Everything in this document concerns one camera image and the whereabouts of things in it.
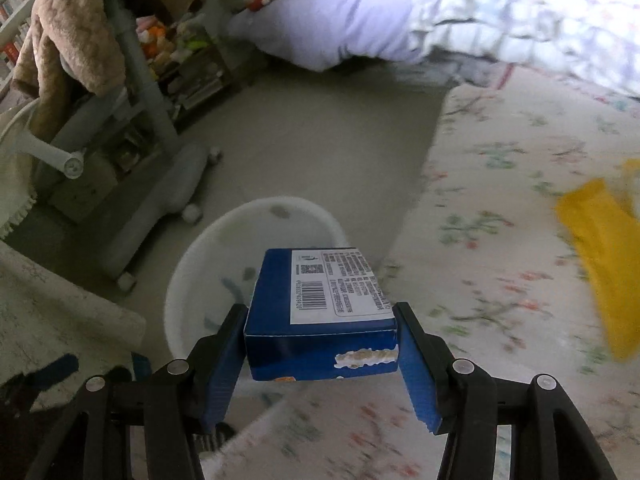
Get white plastic waste bin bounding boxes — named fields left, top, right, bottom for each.
left=164, top=197, right=352, bottom=361

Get orange plush toys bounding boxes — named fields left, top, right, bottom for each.
left=135, top=14, right=202, bottom=63

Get cream fringed blanket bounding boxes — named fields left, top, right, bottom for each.
left=0, top=105, right=39, bottom=241

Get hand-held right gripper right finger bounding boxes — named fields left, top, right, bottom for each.
left=394, top=302, right=619, bottom=480

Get yellow plastic wrapper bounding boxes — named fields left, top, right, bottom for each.
left=556, top=159, right=640, bottom=362

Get lavender pillow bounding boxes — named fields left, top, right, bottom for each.
left=227, top=0, right=442, bottom=73

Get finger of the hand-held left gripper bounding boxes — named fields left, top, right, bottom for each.
left=0, top=354, right=135, bottom=413

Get plaid ruffled duvet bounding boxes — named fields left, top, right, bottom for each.
left=407, top=0, right=640, bottom=99

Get bookshelf with books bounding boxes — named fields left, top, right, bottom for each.
left=0, top=0, right=52, bottom=92

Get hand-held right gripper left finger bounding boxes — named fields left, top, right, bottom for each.
left=25, top=304, right=251, bottom=480

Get low bedside shelf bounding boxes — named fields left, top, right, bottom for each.
left=150, top=35, right=242, bottom=128

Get brown fleece blanket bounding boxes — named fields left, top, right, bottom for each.
left=12, top=0, right=207, bottom=117

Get small blue cardboard box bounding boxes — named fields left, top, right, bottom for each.
left=243, top=247, right=400, bottom=384

